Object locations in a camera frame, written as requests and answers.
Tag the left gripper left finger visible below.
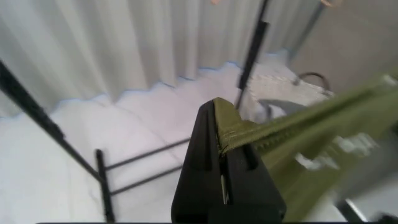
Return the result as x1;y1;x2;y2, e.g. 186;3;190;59
170;99;225;222

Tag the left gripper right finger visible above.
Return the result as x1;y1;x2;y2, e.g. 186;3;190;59
222;143;287;222

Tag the green shirt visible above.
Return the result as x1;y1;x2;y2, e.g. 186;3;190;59
213;73;398;222

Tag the white laundry basket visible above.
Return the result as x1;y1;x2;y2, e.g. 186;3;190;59
245;67;335;122

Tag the black clothes rack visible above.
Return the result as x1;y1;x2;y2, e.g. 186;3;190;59
0;0;271;222

